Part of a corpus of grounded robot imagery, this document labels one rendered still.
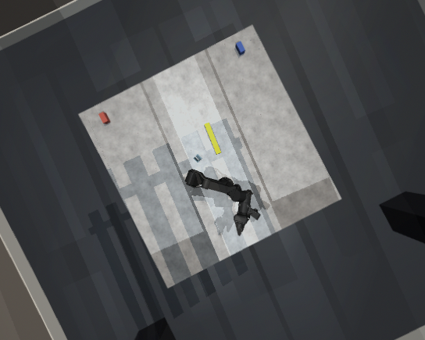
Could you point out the small red block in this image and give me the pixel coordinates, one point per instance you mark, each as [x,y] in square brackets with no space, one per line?
[104,118]

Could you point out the yellow bar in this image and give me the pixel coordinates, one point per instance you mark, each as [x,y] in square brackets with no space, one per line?
[212,138]

